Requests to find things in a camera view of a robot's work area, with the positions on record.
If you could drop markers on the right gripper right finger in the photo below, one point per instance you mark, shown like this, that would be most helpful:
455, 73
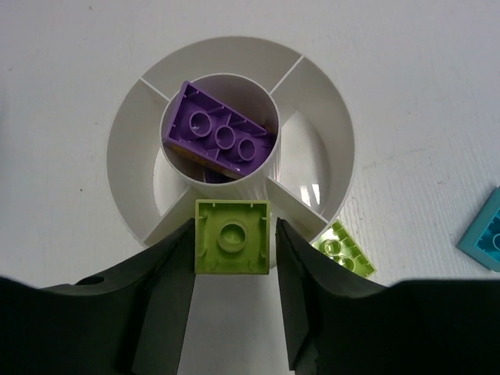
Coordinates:
336, 322

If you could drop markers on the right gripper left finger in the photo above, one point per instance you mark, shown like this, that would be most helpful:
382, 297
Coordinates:
128, 319

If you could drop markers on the lime square lego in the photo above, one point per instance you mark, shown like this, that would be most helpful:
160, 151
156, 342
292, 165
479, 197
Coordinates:
232, 237

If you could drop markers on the blue long lego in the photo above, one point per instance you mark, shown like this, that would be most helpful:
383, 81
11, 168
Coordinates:
480, 241

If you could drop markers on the purple long lego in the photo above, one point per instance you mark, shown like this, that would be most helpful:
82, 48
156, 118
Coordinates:
214, 135

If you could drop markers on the white round divided container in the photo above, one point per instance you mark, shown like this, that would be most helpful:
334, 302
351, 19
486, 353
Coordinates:
308, 174

